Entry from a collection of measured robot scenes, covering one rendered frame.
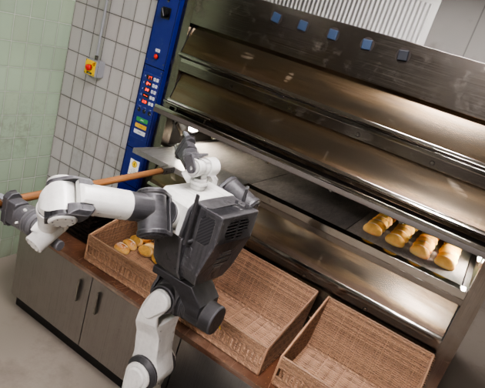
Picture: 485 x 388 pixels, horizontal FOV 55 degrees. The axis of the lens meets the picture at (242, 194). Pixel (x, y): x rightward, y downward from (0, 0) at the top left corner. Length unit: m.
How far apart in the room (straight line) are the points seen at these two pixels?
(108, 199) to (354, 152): 1.30
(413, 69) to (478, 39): 3.59
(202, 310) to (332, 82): 1.24
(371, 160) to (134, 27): 1.59
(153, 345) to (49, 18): 2.13
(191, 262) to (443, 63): 1.34
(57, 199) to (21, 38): 1.93
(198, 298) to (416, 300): 1.11
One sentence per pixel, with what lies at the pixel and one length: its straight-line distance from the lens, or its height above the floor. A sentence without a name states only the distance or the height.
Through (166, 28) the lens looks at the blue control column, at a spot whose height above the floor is 1.82.
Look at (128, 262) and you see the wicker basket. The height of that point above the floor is 0.71.
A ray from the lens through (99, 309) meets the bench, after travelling 2.65.
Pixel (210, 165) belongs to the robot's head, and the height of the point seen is 1.50.
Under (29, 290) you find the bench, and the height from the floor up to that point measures 0.21.
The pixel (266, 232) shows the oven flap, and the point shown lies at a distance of 2.53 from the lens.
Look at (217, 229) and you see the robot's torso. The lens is 1.49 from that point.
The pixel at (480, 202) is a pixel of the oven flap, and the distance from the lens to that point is 2.24.
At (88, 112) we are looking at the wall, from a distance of 3.25.
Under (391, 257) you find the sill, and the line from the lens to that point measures 2.34.
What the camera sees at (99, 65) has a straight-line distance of 3.11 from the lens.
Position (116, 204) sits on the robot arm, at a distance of 1.39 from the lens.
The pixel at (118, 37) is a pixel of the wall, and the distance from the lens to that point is 3.07.
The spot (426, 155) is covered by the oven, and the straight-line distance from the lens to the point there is 2.22.
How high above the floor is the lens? 1.96
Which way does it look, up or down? 19 degrees down
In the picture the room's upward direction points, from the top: 17 degrees clockwise
